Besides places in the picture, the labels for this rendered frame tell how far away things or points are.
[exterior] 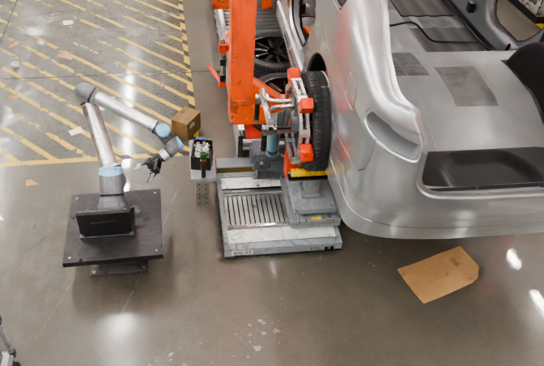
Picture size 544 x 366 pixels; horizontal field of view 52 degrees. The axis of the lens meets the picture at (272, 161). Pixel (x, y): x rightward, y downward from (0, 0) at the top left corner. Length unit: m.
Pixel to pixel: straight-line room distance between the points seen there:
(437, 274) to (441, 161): 0.93
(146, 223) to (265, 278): 0.87
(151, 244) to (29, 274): 0.86
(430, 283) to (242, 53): 2.01
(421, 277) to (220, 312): 1.39
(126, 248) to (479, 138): 2.33
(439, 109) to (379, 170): 1.14
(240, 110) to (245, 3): 0.82
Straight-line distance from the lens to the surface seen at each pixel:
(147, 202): 3.90
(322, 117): 3.39
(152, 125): 3.70
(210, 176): 3.83
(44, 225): 4.31
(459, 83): 4.05
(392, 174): 2.73
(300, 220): 3.97
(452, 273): 4.14
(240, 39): 3.79
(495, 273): 4.28
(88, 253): 3.66
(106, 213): 3.56
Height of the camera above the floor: 3.02
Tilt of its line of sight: 40 degrees down
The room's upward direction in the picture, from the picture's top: 5 degrees clockwise
